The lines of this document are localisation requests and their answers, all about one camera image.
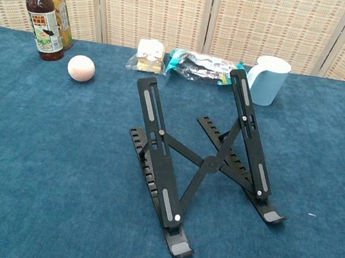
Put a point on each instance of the dark sauce bottle black cap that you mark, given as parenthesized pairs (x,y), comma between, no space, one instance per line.
(43,12)

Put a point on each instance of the clear bag of sandwich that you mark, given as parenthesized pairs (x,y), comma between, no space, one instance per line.
(151,51)

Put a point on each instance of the grey notched plastic rack frame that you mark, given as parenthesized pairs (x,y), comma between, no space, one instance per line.
(210,165)

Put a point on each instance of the teal snack bag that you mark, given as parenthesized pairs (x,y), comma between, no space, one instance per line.
(198,64)

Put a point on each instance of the pale pink ball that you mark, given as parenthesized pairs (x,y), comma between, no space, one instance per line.
(81,69)

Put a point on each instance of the woven bamboo folding screen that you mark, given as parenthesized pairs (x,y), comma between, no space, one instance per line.
(152,2)

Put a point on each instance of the tea bottle yellow cap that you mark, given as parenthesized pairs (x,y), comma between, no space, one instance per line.
(63,12)

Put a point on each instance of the blue table cloth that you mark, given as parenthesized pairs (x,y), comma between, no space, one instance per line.
(54,182)

